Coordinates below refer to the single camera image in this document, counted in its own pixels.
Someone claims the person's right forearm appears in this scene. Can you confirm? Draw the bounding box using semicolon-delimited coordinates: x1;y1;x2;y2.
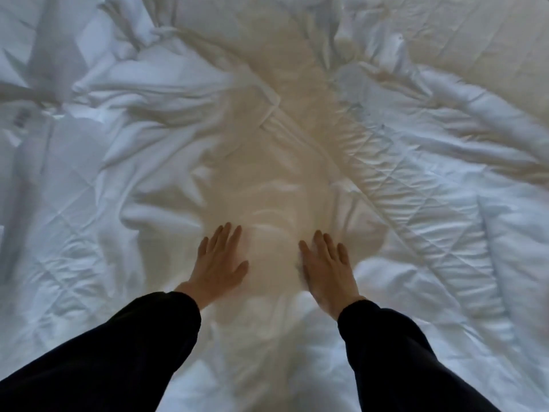
337;299;503;412

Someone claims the person's left forearm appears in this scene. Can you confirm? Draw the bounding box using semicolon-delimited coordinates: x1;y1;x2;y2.
0;291;202;412

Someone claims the person's right hand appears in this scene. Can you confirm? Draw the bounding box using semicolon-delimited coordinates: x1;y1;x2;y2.
298;229;368;322

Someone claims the white bed sheet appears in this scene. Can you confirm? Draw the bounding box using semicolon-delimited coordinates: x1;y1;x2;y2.
73;0;429;412

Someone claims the quilted white mattress pad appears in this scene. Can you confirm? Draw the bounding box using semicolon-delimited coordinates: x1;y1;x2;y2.
0;0;549;382

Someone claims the person's left hand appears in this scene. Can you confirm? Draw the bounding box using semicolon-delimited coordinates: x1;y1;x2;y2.
173;221;250;312

